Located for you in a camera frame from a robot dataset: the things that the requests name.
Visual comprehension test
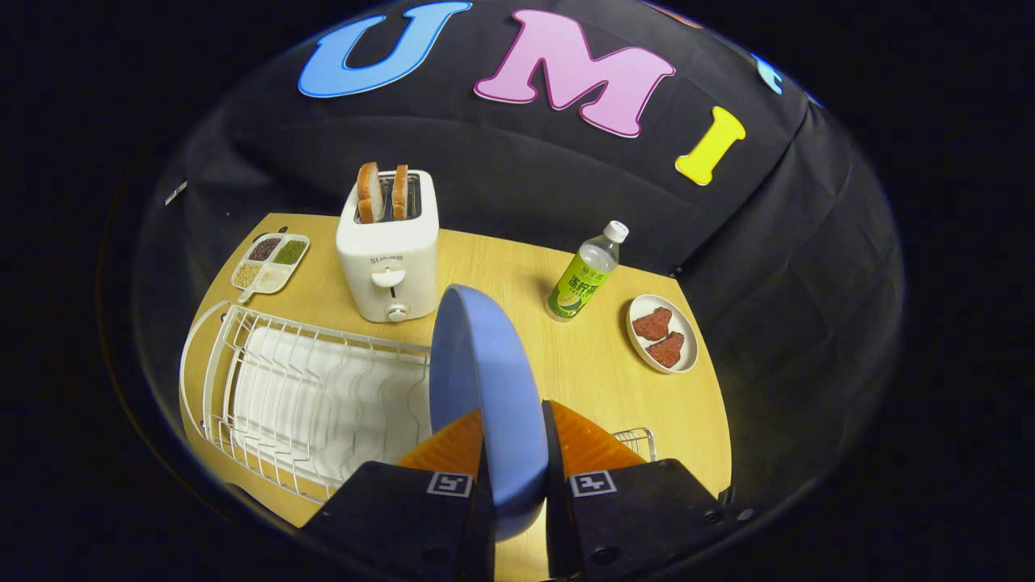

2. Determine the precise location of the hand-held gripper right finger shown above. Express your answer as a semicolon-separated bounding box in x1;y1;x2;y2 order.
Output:
540;399;737;582

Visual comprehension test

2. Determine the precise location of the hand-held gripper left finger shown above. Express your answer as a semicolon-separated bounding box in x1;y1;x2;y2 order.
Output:
295;408;496;582

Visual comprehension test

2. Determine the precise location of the white wire dish rack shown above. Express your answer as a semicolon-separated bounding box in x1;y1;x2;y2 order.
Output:
179;300;433;504

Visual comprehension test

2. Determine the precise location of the blue plate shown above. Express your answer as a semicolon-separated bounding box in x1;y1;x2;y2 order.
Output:
429;284;549;541

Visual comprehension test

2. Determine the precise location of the small white plate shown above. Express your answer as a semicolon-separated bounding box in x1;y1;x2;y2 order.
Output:
627;293;699;374

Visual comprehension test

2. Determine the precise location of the red meat piece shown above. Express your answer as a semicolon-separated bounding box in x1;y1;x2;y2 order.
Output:
644;331;686;369
632;306;674;341

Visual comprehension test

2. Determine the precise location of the green label drink bottle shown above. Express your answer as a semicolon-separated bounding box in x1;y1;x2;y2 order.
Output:
547;220;630;323

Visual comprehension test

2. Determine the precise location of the white toaster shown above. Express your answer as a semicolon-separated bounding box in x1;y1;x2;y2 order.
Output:
336;168;440;323

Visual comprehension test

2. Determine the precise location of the divided grain tray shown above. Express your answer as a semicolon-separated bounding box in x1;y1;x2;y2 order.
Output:
230;232;311;304

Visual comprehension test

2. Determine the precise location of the black backdrop cloth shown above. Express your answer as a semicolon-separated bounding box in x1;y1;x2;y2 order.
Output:
133;0;905;518

